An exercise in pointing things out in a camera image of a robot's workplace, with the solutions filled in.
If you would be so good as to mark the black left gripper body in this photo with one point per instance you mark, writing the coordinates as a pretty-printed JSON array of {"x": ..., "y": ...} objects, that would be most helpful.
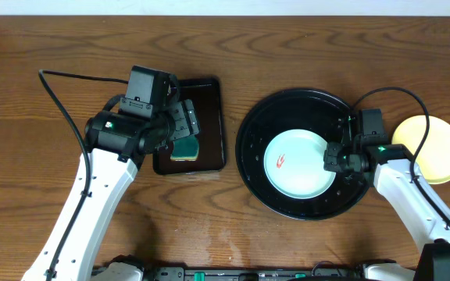
[{"x": 186, "y": 120}]

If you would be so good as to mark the rectangular black tray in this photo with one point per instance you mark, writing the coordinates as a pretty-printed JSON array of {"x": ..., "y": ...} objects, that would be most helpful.
[{"x": 205, "y": 95}]

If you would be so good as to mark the mint plate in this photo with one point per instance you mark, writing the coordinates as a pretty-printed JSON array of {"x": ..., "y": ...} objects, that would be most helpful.
[{"x": 293, "y": 163}]

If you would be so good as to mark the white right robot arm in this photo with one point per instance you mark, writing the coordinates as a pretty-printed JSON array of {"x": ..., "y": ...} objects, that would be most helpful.
[{"x": 391, "y": 170}]

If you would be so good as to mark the yellow plate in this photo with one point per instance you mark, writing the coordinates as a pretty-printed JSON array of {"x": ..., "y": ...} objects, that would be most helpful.
[{"x": 434, "y": 157}]

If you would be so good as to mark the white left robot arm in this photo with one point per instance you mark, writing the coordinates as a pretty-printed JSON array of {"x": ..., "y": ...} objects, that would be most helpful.
[{"x": 115, "y": 146}]

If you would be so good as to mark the round black tray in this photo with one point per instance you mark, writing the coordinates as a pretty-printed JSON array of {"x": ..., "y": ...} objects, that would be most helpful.
[{"x": 300, "y": 108}]

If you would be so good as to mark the green and yellow sponge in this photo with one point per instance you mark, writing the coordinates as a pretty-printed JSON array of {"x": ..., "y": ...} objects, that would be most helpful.
[{"x": 185, "y": 149}]

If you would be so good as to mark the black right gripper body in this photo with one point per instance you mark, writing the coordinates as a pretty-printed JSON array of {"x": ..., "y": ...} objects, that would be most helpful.
[{"x": 340, "y": 158}]

